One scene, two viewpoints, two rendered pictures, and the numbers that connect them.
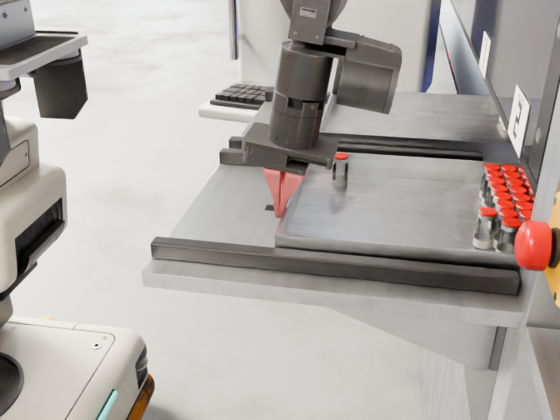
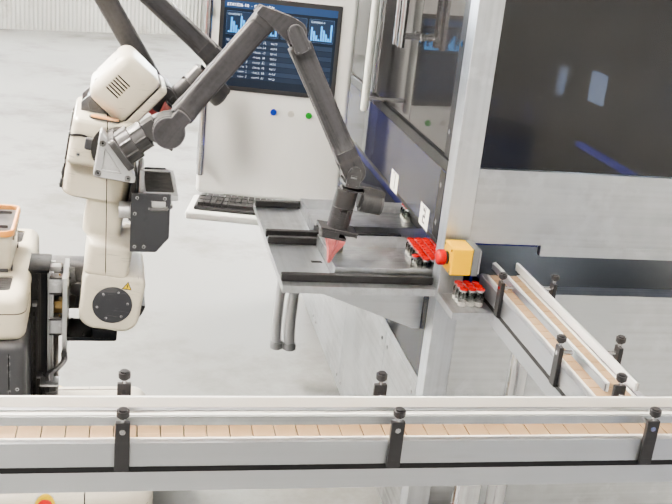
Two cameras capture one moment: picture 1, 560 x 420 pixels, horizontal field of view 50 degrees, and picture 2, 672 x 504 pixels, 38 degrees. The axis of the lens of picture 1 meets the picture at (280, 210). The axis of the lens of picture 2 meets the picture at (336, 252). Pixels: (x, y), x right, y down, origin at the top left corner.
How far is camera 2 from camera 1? 1.92 m
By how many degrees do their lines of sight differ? 23
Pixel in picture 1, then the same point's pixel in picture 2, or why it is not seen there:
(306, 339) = not seen: hidden behind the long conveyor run
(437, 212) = (390, 260)
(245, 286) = (328, 288)
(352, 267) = (369, 278)
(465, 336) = (409, 312)
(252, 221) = (310, 267)
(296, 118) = (344, 217)
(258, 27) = (217, 150)
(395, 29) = (320, 155)
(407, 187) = (371, 250)
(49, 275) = not seen: outside the picture
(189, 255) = (299, 278)
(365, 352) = not seen: hidden behind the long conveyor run
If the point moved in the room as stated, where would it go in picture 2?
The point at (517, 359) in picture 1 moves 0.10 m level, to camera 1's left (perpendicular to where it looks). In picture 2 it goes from (435, 308) to (400, 310)
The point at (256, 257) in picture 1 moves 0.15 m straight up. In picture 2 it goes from (329, 277) to (335, 221)
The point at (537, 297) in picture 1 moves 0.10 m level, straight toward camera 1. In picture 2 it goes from (441, 281) to (440, 295)
